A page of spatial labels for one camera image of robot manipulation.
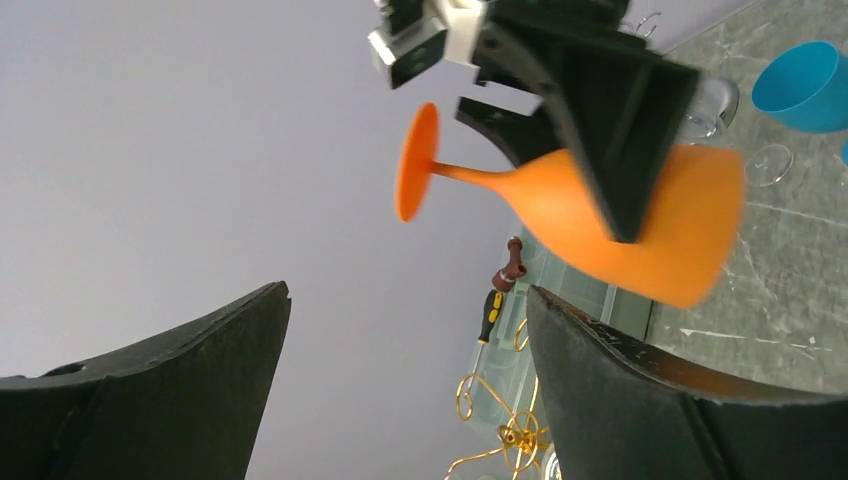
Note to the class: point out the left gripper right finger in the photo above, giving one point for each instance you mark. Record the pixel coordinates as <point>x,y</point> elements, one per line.
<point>635,411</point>

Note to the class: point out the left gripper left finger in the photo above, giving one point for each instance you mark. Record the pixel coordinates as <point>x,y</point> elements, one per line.
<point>183,404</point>

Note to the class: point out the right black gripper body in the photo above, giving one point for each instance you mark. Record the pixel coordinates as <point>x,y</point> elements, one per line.
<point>540,23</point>

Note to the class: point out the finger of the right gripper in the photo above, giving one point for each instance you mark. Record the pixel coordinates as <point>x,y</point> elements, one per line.
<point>616,107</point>
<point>521,138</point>

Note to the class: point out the gold wire wine glass rack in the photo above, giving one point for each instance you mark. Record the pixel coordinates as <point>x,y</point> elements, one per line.
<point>521,438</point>

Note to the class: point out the orange plastic wine glass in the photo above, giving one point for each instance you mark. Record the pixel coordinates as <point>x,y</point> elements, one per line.
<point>688,234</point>

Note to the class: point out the clear wine glass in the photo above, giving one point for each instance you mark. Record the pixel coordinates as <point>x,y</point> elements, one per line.
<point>549,466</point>

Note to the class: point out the clear stemless glass front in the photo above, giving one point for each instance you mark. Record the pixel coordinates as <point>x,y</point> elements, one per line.
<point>768,165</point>

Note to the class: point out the blue plastic wine glass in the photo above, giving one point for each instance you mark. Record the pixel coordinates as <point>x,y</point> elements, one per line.
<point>805,88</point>

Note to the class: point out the small clear cup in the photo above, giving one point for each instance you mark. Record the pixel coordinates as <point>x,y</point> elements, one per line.
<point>711,111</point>

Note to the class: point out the clear plastic storage box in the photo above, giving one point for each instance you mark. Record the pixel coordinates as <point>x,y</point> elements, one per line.
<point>552,300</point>

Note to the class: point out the brown pipe fitting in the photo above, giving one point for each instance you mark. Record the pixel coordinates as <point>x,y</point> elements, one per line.
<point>504,279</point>

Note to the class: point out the black yellow screwdriver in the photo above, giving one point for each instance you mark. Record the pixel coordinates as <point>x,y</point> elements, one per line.
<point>491,312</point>

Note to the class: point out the silver wire cup rack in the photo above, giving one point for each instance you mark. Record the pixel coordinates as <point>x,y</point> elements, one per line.
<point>644,28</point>

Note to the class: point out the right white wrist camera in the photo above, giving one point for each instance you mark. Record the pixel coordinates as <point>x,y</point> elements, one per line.
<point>414,35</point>

